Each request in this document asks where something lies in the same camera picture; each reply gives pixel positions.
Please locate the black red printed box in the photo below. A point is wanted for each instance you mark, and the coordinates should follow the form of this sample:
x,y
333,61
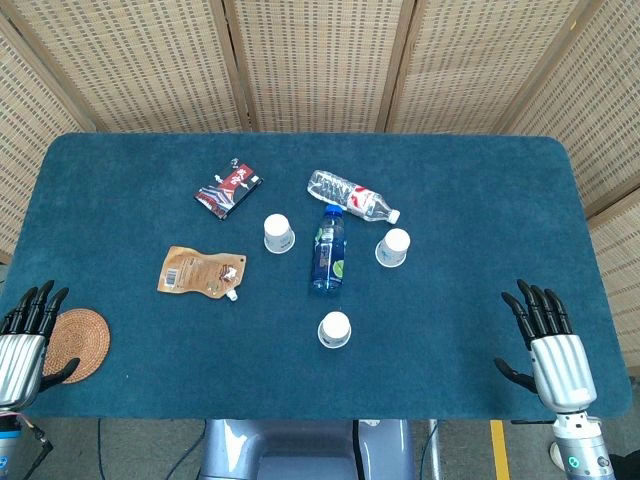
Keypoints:
x,y
227,190

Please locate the round woven rattan coaster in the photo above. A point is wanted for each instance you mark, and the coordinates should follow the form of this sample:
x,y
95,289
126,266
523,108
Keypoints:
x,y
80,340

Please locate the yellow floor tape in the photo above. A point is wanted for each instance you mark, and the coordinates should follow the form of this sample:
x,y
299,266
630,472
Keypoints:
x,y
500,450

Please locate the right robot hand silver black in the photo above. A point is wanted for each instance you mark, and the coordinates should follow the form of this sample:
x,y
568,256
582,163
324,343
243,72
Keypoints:
x,y
562,370

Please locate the metal table leg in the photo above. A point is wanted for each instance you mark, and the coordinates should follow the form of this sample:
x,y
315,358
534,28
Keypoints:
x,y
436,450

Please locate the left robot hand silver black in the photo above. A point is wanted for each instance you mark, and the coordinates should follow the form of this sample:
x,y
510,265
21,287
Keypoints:
x,y
20,365

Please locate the woven bamboo screen panel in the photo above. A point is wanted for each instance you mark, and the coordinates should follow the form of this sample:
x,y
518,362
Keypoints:
x,y
620,260
600,115
150,65
320,65
30,125
465,65

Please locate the white paper cup blue flowers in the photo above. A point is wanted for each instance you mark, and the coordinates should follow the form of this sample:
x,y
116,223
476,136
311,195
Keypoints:
x,y
392,247
278,235
334,330

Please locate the clear plastic water bottle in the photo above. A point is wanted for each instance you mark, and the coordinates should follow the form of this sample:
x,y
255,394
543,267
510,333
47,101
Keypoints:
x,y
350,195

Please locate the brown spout pouch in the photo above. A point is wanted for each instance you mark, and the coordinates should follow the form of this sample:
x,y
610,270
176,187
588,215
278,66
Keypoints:
x,y
200,272

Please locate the teal felt table cloth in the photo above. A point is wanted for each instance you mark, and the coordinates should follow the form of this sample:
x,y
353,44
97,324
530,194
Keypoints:
x,y
450,325

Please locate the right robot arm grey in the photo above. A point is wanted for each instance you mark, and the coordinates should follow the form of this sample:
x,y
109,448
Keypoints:
x,y
580,450

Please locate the blue plastic drink bottle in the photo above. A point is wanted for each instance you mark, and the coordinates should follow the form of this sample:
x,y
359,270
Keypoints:
x,y
328,250

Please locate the grey-blue robot torso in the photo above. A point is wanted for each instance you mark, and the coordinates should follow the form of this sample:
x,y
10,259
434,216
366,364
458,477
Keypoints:
x,y
300,445

